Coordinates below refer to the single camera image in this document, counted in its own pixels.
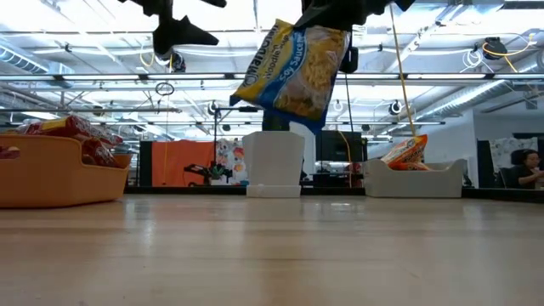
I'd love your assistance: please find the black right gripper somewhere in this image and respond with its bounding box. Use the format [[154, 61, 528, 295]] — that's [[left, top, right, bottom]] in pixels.
[[295, 0, 417, 75]]

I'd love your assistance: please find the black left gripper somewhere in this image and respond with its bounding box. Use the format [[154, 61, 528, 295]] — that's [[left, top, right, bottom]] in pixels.
[[116, 0, 228, 57]]

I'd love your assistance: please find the blue soy sauce ramen pack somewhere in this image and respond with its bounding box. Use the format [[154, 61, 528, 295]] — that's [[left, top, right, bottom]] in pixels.
[[229, 18, 352, 136]]

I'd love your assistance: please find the black computer case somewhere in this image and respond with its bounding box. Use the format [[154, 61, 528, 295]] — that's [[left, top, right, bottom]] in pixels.
[[314, 129, 369, 163]]

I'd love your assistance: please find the green cactus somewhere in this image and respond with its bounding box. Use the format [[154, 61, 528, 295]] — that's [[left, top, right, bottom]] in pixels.
[[261, 109, 294, 133]]

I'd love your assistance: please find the orange partition panel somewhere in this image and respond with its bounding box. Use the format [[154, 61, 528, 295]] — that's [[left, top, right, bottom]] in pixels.
[[151, 140, 216, 187]]

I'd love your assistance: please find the cartoon poster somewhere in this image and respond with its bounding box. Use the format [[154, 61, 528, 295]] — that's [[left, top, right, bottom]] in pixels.
[[215, 139, 248, 186]]

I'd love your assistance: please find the white hexagonal plant pot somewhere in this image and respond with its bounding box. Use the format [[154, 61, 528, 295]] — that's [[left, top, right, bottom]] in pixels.
[[241, 130, 306, 199]]

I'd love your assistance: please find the light grey plastic bin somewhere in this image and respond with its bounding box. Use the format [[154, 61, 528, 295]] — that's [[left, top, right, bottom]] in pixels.
[[363, 158, 468, 199]]

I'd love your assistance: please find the white patterned board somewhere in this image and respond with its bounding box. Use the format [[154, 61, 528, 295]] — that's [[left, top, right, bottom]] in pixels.
[[489, 137, 540, 167]]

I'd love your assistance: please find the orange plastic bin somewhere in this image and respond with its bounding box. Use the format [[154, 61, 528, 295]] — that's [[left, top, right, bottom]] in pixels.
[[0, 133, 133, 209]]

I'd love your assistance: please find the person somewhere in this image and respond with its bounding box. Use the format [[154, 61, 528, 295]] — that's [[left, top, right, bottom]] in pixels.
[[507, 148, 544, 190]]

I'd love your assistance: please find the yellow hanging cable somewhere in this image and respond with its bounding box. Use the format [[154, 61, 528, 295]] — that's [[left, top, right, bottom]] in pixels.
[[388, 3, 420, 138]]

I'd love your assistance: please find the black camera stand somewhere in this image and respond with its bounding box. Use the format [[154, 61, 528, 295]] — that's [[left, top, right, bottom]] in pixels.
[[212, 105, 265, 171]]

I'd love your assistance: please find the black aluminium table frame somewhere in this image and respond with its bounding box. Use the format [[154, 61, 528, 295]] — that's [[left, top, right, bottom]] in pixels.
[[122, 184, 544, 204]]

